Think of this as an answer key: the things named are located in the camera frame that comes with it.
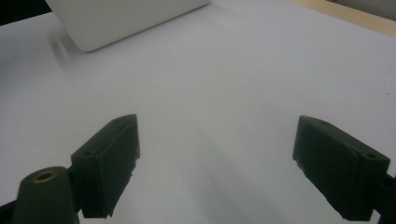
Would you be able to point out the dark curtain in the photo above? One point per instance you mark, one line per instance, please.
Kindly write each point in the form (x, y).
(18, 9)

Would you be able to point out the white rectangular storage box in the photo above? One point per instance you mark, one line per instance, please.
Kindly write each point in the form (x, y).
(124, 18)

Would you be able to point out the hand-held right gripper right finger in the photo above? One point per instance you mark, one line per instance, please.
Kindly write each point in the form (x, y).
(339, 168)

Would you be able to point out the white table sheet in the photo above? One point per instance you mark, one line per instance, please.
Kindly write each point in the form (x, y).
(218, 93)

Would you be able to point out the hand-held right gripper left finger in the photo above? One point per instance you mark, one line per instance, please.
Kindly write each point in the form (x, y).
(106, 165)

